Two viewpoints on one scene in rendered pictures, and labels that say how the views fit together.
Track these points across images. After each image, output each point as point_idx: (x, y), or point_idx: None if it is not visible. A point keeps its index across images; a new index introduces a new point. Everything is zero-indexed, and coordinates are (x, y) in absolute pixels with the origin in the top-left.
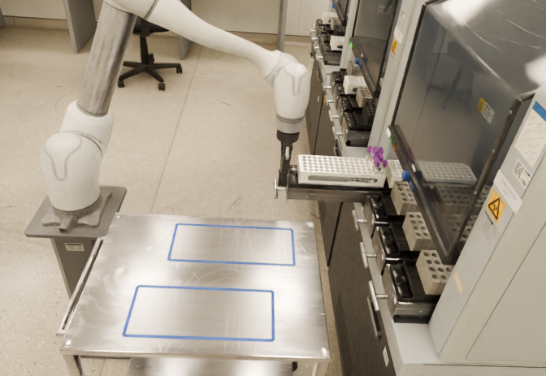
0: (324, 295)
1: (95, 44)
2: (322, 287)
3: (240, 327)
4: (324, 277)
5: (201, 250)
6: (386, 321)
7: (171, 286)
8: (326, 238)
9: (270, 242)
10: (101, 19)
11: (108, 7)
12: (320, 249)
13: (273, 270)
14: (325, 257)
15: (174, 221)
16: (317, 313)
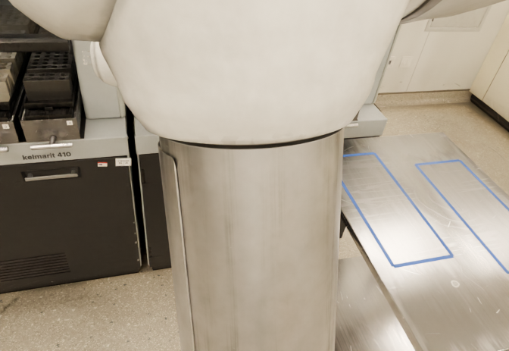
0: (165, 282)
1: (331, 348)
2: (154, 284)
3: (468, 180)
4: (136, 283)
5: (413, 227)
6: (346, 132)
7: (479, 240)
8: (104, 262)
9: (357, 171)
10: (335, 225)
11: (343, 140)
12: (85, 292)
13: (392, 166)
14: (101, 285)
15: (391, 271)
16: (413, 138)
